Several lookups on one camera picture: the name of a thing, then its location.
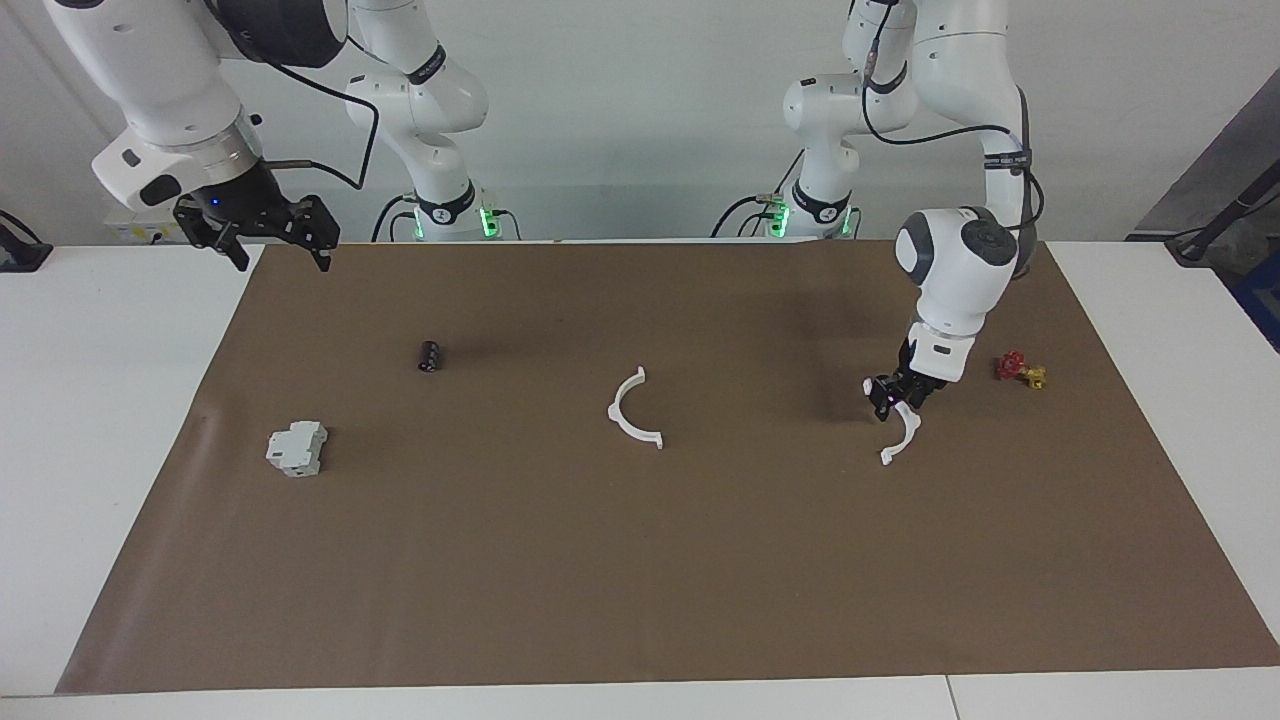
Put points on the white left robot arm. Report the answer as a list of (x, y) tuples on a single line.
[(960, 270)]

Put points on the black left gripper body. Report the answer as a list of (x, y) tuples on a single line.
[(920, 375)]

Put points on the white half pipe clamp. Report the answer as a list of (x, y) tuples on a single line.
[(908, 435), (625, 425)]

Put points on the grey partition panel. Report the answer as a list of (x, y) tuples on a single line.
[(1210, 160)]

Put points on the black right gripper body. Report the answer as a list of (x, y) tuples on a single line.
[(245, 205)]

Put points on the white circuit breaker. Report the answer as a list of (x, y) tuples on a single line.
[(297, 450)]

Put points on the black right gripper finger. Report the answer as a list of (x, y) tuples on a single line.
[(215, 232), (318, 230)]

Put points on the black clamp mount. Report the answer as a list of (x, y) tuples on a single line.
[(20, 250)]

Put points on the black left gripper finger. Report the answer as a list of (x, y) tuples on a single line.
[(880, 398), (912, 398)]

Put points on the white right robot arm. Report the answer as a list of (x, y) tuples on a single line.
[(170, 80)]

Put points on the white power strip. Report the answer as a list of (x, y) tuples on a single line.
[(140, 230)]

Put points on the brown table mat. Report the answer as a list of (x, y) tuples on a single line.
[(640, 560)]

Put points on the blue box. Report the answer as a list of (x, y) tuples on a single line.
[(1262, 305)]

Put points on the black cylindrical capacitor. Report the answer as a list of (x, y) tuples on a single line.
[(430, 357)]

